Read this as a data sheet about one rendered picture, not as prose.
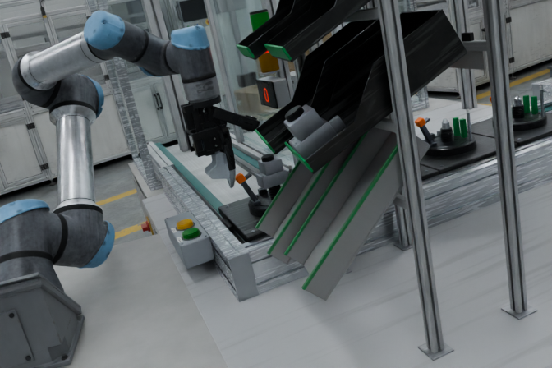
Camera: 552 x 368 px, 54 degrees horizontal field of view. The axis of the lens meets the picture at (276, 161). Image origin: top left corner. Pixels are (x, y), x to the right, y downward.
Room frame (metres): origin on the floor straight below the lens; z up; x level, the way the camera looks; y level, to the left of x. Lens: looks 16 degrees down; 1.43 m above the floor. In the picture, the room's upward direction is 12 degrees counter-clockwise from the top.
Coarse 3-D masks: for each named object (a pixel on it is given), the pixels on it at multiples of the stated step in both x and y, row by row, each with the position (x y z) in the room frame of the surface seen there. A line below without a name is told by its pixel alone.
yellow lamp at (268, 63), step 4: (260, 56) 1.41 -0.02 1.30; (264, 56) 1.40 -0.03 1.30; (268, 56) 1.40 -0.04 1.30; (272, 56) 1.40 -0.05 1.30; (260, 60) 1.41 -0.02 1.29; (264, 60) 1.40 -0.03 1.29; (268, 60) 1.40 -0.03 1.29; (272, 60) 1.40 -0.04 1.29; (276, 60) 1.41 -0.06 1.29; (260, 64) 1.42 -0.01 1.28; (264, 64) 1.40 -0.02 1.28; (268, 64) 1.40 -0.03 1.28; (272, 64) 1.40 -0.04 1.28; (276, 64) 1.41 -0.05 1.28; (260, 68) 1.42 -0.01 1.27; (264, 68) 1.41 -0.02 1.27; (268, 68) 1.40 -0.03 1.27; (272, 68) 1.40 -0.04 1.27; (276, 68) 1.41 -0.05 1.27; (264, 72) 1.41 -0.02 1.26
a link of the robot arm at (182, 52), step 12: (180, 36) 1.14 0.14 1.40; (192, 36) 1.14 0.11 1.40; (204, 36) 1.16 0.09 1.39; (168, 48) 1.18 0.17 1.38; (180, 48) 1.14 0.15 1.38; (192, 48) 1.13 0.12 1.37; (204, 48) 1.14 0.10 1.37; (168, 60) 1.17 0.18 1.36; (180, 60) 1.15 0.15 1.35; (192, 60) 1.14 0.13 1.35; (204, 60) 1.14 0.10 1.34; (180, 72) 1.16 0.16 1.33; (192, 72) 1.14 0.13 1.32; (204, 72) 1.14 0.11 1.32
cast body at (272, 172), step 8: (264, 160) 1.20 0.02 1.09; (272, 160) 1.20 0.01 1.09; (280, 160) 1.20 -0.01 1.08; (264, 168) 1.18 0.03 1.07; (272, 168) 1.19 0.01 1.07; (280, 168) 1.19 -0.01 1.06; (256, 176) 1.21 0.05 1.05; (264, 176) 1.19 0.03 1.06; (272, 176) 1.19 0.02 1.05; (280, 176) 1.19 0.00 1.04; (264, 184) 1.18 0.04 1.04; (272, 184) 1.18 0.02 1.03
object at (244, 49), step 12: (288, 0) 1.01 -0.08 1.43; (300, 0) 0.88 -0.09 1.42; (276, 12) 1.00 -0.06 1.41; (288, 12) 1.01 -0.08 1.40; (300, 12) 0.88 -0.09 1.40; (264, 24) 1.00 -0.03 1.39; (276, 24) 0.88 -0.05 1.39; (288, 24) 0.88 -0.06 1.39; (252, 36) 1.00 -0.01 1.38; (264, 36) 0.87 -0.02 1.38; (240, 48) 0.96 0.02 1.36; (252, 48) 0.87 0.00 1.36; (264, 48) 0.87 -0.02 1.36
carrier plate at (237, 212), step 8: (240, 200) 1.29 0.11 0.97; (248, 200) 1.28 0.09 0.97; (224, 208) 1.27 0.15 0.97; (232, 208) 1.25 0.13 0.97; (240, 208) 1.24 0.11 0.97; (248, 208) 1.23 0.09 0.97; (224, 216) 1.23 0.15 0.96; (232, 216) 1.20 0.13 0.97; (240, 216) 1.19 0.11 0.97; (248, 216) 1.18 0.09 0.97; (232, 224) 1.16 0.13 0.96; (240, 224) 1.14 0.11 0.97; (248, 224) 1.13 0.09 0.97; (240, 232) 1.11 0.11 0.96; (248, 232) 1.08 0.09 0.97; (256, 232) 1.07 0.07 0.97; (264, 232) 1.07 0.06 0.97; (248, 240) 1.06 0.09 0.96
